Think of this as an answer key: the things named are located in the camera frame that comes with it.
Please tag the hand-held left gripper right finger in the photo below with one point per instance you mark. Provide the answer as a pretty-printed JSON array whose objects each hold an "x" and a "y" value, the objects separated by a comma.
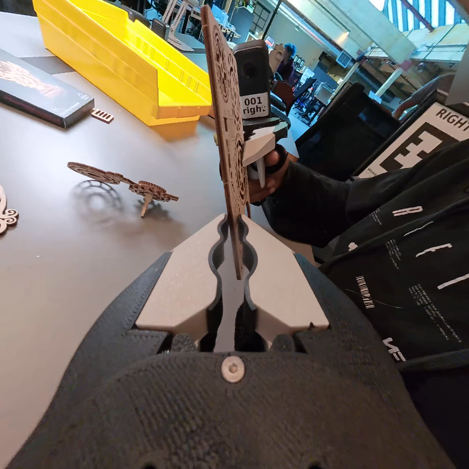
[{"x": 285, "y": 289}]

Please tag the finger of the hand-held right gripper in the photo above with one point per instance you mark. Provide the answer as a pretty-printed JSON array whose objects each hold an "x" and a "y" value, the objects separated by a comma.
[{"x": 260, "y": 146}]

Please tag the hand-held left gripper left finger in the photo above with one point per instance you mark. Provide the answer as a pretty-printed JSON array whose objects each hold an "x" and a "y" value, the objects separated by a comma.
[{"x": 176, "y": 289}]

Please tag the wooden puzzle sheet with gears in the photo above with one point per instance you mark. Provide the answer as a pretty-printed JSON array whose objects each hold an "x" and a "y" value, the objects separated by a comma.
[{"x": 225, "y": 110}]

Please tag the wooden gear and dial assembly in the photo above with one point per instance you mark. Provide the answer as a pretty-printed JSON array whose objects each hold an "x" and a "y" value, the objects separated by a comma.
[{"x": 122, "y": 178}]

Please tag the person's right forearm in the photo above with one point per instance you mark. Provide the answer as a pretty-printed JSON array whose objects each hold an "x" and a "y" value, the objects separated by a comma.
[{"x": 311, "y": 205}]

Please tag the grey desk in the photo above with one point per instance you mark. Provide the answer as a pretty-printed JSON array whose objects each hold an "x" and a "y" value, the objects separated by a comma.
[{"x": 73, "y": 274}]

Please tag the black monitor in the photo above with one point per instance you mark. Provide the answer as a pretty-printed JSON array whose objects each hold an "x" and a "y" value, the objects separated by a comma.
[{"x": 337, "y": 139}]

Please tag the person's black hoodie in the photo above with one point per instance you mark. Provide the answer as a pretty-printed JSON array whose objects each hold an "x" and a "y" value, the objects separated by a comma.
[{"x": 403, "y": 274}]

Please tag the white board with black marker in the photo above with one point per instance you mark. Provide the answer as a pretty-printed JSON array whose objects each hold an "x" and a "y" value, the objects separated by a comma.
[{"x": 388, "y": 161}]

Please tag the plain yellow plastic bin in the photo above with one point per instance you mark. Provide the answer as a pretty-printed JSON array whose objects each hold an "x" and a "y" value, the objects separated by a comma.
[{"x": 110, "y": 55}]

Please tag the small wooden grille piece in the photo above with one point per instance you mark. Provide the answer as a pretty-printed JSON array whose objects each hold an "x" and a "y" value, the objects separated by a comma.
[{"x": 102, "y": 115}]

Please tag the ornate wooden leaf piece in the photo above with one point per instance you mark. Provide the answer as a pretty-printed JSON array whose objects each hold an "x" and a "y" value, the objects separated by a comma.
[{"x": 5, "y": 220}]

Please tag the black puzzle box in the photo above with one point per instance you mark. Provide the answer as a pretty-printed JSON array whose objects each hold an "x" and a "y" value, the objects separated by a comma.
[{"x": 36, "y": 95}]

